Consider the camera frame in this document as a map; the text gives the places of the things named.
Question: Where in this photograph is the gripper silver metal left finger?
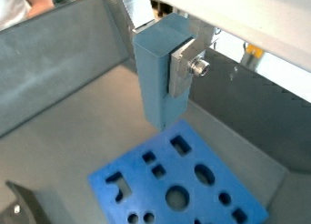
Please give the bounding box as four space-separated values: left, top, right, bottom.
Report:
117 0 156 33

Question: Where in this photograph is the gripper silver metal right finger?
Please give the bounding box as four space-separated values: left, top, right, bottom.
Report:
169 15 215 97

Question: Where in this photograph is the yellow object behind bin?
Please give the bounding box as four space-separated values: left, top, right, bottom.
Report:
240 43 264 71

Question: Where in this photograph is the person in white shirt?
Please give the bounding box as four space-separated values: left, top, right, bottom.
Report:
0 0 53 31

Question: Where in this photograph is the blue shape sorter board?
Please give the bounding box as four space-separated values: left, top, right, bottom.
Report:
88 120 268 224

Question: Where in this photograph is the black curved holder stand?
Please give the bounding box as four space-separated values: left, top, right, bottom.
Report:
0 180 52 224

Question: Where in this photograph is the grey bin enclosure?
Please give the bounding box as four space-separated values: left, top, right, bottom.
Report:
0 0 311 224

